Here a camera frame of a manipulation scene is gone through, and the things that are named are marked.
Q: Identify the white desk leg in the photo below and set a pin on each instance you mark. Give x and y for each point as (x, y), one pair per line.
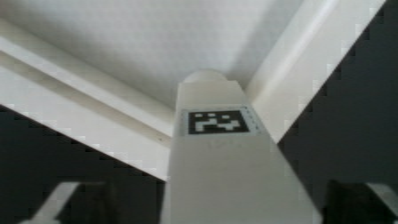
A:
(231, 183)

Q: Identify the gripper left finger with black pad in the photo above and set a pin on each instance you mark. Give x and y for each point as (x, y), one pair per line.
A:
(78, 205)

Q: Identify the white desk tabletop tray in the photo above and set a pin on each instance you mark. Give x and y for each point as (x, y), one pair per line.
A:
(96, 54)

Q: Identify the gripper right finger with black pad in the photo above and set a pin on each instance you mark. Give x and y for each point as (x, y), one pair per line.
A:
(361, 203)

